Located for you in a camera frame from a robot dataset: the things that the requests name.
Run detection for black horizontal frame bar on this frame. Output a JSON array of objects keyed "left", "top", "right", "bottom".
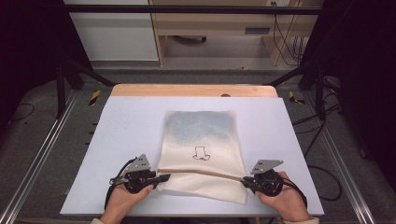
[{"left": 61, "top": 4, "right": 325, "bottom": 16}]

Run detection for hanging black cables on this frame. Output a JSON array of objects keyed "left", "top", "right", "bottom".
[{"left": 271, "top": 1, "right": 308, "bottom": 67}]

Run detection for black metal stand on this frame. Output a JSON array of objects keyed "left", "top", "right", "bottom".
[
  {"left": 55, "top": 57, "right": 119, "bottom": 119},
  {"left": 266, "top": 57, "right": 329, "bottom": 121}
]

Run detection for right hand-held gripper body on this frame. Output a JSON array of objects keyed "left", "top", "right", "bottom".
[{"left": 250, "top": 159, "right": 285, "bottom": 198}]

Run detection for aluminium floor rail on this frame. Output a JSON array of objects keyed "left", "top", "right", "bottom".
[
  {"left": 302, "top": 91, "right": 378, "bottom": 224},
  {"left": 0, "top": 89, "right": 79, "bottom": 224}
]

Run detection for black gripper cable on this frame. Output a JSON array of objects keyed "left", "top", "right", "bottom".
[
  {"left": 104, "top": 157, "right": 138, "bottom": 210},
  {"left": 281, "top": 176, "right": 309, "bottom": 209}
]

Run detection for yellow black tape strip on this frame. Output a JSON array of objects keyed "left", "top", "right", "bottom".
[
  {"left": 288, "top": 90, "right": 306, "bottom": 105},
  {"left": 89, "top": 89, "right": 103, "bottom": 107}
]

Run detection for person's right hand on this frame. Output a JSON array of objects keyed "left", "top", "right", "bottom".
[{"left": 255, "top": 171, "right": 308, "bottom": 223}]

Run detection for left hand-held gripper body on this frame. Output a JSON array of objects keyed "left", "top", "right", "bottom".
[{"left": 108, "top": 153, "right": 157, "bottom": 195}]

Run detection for person's left hand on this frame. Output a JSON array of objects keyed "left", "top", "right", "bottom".
[{"left": 102, "top": 183, "right": 155, "bottom": 221}]

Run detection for black curtain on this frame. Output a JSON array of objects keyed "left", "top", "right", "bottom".
[
  {"left": 0, "top": 0, "right": 92, "bottom": 141},
  {"left": 303, "top": 0, "right": 396, "bottom": 194}
]

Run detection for thin black floor cable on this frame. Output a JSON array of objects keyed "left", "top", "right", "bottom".
[{"left": 11, "top": 102, "right": 36, "bottom": 123}]

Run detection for white foam mat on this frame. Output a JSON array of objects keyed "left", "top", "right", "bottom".
[{"left": 59, "top": 95, "right": 325, "bottom": 218}]

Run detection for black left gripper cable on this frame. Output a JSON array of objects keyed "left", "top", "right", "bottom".
[{"left": 104, "top": 157, "right": 138, "bottom": 210}]

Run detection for light wooden desk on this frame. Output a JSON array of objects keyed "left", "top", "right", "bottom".
[{"left": 148, "top": 0, "right": 323, "bottom": 67}]

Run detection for cream mesh laundry bag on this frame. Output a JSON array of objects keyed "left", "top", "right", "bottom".
[{"left": 156, "top": 109, "right": 249, "bottom": 206}]

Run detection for wooden table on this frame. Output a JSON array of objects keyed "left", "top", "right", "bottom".
[{"left": 110, "top": 82, "right": 279, "bottom": 98}]

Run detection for white cabinet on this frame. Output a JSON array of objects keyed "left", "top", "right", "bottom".
[{"left": 63, "top": 0, "right": 160, "bottom": 63}]

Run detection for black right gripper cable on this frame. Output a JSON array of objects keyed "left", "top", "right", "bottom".
[{"left": 281, "top": 176, "right": 309, "bottom": 209}]

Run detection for black floor cable loop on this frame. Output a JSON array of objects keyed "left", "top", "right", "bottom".
[{"left": 291, "top": 102, "right": 344, "bottom": 203}]

